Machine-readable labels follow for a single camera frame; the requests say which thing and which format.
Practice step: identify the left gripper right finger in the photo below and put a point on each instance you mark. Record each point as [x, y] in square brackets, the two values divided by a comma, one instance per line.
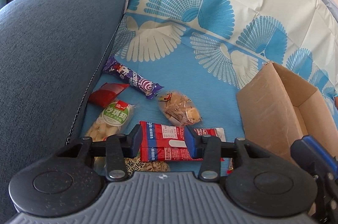
[211, 150]

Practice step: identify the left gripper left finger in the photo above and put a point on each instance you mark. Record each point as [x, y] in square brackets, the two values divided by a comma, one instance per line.
[115, 149]

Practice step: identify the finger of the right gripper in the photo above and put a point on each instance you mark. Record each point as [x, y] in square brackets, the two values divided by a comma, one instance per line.
[312, 157]

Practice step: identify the green label sachima pack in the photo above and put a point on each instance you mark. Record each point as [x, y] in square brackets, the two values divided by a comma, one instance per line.
[117, 118]

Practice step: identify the red spicy strip packet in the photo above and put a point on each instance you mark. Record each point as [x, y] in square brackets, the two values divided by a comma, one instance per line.
[164, 143]

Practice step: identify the clear cracker bag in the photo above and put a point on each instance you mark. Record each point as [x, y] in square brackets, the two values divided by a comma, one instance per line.
[179, 109]

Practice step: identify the small red sachet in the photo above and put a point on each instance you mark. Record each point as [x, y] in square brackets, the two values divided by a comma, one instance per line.
[106, 94]

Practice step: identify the purple candy bar wrapper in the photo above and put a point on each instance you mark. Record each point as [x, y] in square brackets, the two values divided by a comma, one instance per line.
[149, 88]

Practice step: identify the green label nut snack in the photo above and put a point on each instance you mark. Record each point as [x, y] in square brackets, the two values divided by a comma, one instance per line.
[135, 164]

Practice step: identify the brown cardboard box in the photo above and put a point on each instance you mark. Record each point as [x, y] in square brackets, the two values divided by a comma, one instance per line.
[277, 108]

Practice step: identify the blue white patterned cover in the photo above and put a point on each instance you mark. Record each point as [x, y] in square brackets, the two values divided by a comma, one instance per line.
[210, 49]

